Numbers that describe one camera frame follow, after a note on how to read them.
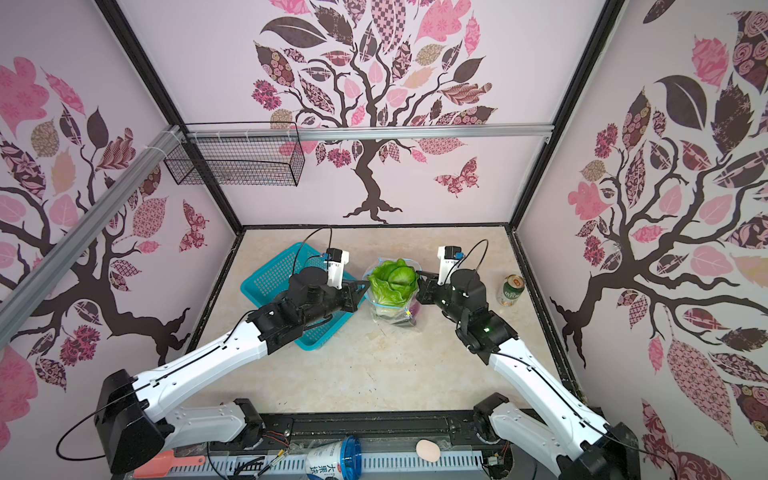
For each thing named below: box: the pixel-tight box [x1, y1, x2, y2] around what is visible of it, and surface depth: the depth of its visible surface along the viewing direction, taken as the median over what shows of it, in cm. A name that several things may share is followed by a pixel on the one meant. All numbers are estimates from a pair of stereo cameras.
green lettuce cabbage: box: [368, 258, 419, 308], surface depth 73 cm
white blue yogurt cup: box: [305, 436, 363, 480], surface depth 66 cm
